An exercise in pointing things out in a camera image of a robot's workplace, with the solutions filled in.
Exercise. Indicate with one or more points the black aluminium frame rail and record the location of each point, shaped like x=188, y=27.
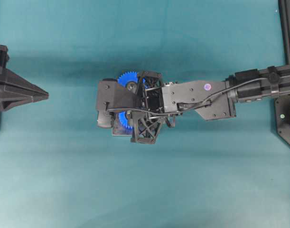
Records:
x=284, y=9

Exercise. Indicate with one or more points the small blue plastic gear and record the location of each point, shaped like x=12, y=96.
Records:
x=124, y=121

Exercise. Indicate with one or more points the threaded shaft in large gear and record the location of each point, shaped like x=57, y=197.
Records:
x=132, y=86

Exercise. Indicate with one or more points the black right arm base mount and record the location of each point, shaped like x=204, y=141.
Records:
x=282, y=114

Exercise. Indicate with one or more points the grey metal base plate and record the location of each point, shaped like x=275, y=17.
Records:
x=119, y=130

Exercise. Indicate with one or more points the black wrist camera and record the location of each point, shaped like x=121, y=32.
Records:
x=110, y=95

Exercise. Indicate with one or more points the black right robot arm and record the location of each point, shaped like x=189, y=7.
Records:
x=212, y=100

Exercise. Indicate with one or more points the large blue plastic gear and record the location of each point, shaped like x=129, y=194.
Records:
x=126, y=77

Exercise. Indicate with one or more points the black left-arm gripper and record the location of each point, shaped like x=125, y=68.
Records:
x=15, y=90

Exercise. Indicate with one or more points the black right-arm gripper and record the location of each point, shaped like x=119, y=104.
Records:
x=149, y=115

